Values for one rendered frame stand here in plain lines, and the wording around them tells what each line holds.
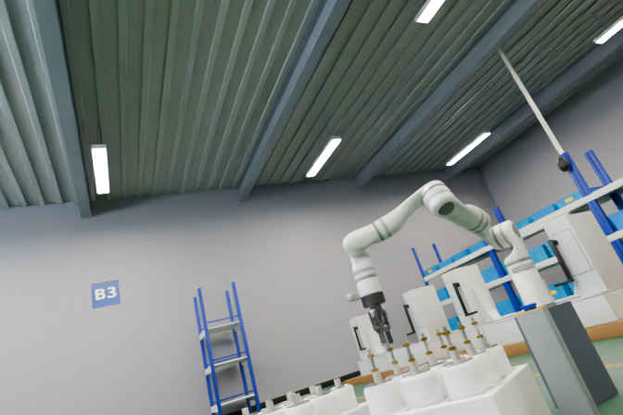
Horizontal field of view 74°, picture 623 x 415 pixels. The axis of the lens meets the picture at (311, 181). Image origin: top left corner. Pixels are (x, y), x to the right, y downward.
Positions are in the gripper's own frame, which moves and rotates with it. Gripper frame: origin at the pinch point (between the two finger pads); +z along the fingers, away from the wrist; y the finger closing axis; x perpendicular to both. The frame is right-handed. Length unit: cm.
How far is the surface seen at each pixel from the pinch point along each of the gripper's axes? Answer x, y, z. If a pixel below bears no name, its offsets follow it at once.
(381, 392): 1.9, -15.9, 11.9
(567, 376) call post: -42.1, -7.1, 20.2
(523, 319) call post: -38.5, -6.1, 5.2
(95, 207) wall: 512, 365, -348
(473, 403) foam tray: -20.6, -25.7, 18.0
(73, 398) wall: 543, 332, -54
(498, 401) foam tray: -25.7, -24.9, 18.9
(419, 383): -9.3, -19.1, 11.9
